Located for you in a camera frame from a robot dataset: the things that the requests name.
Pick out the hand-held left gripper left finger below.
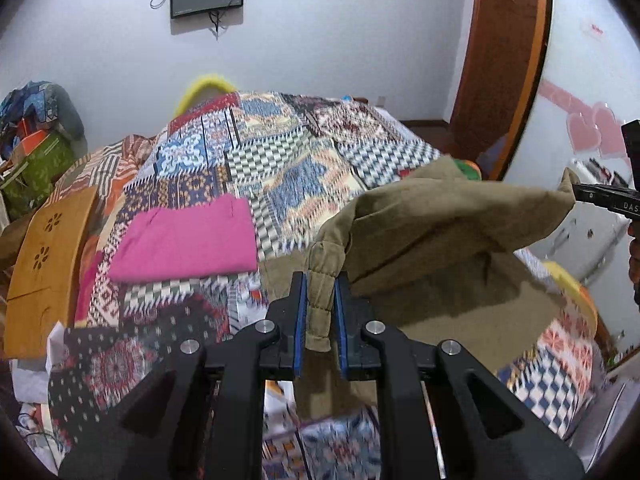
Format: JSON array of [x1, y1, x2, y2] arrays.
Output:
[[59, 271, 307, 480]]

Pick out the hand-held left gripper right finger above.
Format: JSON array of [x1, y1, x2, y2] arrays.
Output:
[[334, 271, 586, 480]]

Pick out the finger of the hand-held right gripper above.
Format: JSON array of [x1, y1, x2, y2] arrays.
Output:
[[621, 120, 640, 187], [571, 181, 640, 219]]

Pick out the olive green pants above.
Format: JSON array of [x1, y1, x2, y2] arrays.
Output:
[[260, 155, 576, 426]]

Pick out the person's right hand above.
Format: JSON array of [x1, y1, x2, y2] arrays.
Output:
[[627, 220, 640, 307]]

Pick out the white cabinet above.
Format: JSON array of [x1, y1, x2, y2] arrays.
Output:
[[520, 160, 638, 286]]

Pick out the yellow plastic basin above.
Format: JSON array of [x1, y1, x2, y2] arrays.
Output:
[[542, 260, 599, 336]]

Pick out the green and orange toy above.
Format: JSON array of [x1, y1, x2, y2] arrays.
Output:
[[452, 157, 483, 182]]

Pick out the folded pink cloth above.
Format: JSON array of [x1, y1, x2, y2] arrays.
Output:
[[107, 195, 259, 283]]

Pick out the brown wooden door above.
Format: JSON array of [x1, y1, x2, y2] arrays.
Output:
[[447, 0, 553, 181]]

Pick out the patchwork patterned blanket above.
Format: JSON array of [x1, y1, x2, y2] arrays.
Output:
[[47, 91, 601, 480]]

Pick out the orange striped cloth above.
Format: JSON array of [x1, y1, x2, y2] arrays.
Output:
[[47, 134, 162, 221]]

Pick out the wooden lap table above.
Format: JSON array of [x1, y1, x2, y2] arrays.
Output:
[[5, 185, 100, 361]]

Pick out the yellow hoop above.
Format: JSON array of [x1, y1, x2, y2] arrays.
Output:
[[172, 74, 240, 117]]

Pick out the dark grey pillow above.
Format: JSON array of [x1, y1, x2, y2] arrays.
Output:
[[47, 82, 87, 141]]

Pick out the orange box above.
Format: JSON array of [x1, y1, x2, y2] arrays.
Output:
[[12, 129, 52, 157]]

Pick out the blue patterned bag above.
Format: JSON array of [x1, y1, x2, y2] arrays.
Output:
[[0, 81, 66, 161]]

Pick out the pink heart wall sticker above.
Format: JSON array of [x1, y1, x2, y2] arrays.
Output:
[[566, 110, 603, 153], [592, 102, 631, 158]]

